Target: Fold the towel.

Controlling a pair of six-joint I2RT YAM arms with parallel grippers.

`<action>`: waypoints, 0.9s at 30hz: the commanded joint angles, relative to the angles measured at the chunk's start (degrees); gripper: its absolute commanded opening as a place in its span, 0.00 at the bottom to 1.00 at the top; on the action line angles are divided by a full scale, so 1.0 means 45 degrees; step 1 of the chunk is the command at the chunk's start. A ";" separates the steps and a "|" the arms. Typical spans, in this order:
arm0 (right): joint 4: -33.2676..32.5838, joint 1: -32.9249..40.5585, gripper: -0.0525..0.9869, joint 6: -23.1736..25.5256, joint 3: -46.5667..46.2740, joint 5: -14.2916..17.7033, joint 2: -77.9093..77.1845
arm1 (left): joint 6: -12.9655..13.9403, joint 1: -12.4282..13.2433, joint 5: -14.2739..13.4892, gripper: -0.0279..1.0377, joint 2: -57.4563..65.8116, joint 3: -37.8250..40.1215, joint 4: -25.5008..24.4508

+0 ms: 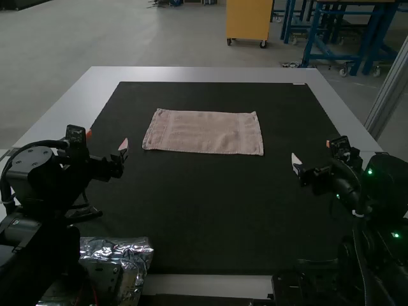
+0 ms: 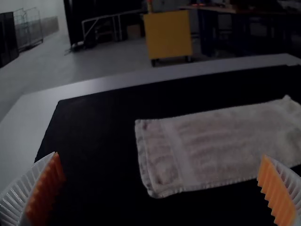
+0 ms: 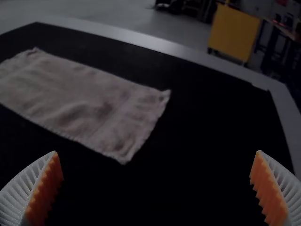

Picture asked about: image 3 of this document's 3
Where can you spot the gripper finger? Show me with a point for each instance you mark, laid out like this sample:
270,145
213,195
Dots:
275,193
28,195

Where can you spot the pale towel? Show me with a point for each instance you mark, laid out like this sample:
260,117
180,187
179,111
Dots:
70,99

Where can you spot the black mat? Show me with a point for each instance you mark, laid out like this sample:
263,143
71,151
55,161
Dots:
200,131

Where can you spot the yellow wheeled cabinet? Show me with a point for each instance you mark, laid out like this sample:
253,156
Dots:
232,33

